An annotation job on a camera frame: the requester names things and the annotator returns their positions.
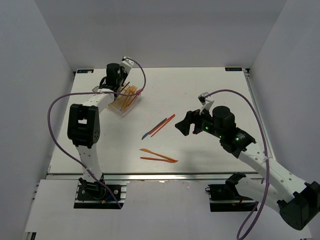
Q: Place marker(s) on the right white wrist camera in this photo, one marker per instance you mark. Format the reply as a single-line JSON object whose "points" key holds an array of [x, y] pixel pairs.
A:
{"points": [[206, 101]]}

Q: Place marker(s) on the blue plastic knife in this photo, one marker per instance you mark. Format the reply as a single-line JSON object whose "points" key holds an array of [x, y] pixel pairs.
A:
{"points": [[158, 125]]}

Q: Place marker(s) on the red plastic knife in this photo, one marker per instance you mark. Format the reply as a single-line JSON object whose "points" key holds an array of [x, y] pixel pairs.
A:
{"points": [[159, 159]]}

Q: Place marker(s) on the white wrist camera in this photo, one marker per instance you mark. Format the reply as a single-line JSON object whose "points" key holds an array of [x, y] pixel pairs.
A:
{"points": [[206, 101], [127, 64]]}

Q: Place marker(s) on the left blue corner sticker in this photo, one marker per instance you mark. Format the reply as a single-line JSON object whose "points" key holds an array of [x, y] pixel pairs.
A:
{"points": [[85, 71]]}

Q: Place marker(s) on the aluminium table rail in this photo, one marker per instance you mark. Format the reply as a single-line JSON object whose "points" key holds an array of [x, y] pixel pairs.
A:
{"points": [[156, 176]]}

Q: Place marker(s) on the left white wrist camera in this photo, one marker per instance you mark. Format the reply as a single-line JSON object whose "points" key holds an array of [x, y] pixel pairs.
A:
{"points": [[127, 64]]}

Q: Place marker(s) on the red plastic chopstick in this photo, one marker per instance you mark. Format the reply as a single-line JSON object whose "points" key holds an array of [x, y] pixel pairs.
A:
{"points": [[157, 129]]}

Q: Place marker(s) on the blue corner sticker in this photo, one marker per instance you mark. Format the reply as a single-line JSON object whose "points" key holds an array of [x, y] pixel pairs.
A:
{"points": [[85, 71], [233, 69]]}

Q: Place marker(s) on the red plastic fork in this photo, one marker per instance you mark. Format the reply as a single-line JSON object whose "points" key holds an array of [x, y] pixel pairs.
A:
{"points": [[138, 93]]}

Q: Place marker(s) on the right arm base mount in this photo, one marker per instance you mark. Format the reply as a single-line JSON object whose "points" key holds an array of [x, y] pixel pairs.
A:
{"points": [[224, 198]]}

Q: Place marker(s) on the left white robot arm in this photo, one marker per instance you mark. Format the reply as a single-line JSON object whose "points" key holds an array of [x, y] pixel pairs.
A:
{"points": [[84, 123]]}

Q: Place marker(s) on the clear container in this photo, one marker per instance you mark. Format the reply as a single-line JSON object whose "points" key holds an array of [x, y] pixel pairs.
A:
{"points": [[130, 100]]}

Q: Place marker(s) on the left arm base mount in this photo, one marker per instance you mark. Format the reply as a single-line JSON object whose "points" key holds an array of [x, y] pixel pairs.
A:
{"points": [[93, 196]]}

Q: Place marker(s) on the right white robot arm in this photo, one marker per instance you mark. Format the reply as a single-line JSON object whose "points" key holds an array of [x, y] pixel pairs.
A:
{"points": [[296, 200]]}

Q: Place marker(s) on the right blue corner sticker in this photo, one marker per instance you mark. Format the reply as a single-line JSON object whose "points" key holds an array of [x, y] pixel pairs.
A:
{"points": [[233, 69]]}

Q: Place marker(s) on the orange plastic knife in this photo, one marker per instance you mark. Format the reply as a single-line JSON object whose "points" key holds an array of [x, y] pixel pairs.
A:
{"points": [[154, 153]]}

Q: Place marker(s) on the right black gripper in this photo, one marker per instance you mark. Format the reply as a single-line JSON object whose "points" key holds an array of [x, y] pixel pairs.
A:
{"points": [[195, 117]]}

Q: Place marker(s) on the orange plastic fork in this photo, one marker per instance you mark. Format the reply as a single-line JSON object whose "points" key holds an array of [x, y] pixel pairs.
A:
{"points": [[129, 92]]}

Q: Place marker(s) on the grey smoked container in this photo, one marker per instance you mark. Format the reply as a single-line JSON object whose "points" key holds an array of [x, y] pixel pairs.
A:
{"points": [[96, 89]]}

